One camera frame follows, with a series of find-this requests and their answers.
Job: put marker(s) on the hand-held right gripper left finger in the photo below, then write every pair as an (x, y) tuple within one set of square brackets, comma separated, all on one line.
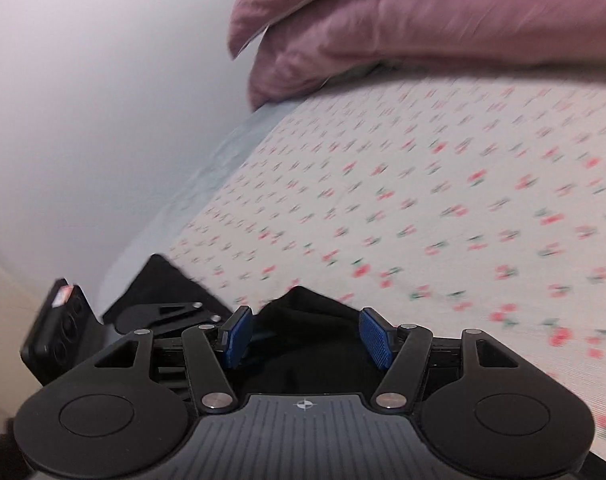
[(235, 337)]

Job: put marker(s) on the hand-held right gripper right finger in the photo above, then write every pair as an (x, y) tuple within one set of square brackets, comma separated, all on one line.
[(375, 337)]

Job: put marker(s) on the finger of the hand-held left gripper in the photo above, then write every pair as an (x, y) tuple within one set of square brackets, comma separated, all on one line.
[(173, 316)]

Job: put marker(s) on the black pants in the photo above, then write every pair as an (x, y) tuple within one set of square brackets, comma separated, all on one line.
[(308, 340)]

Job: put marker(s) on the cherry print sheet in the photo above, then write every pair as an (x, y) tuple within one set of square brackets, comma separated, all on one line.
[(408, 185)]

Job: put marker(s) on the pink duvet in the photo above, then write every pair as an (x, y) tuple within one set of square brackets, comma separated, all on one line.
[(433, 25)]

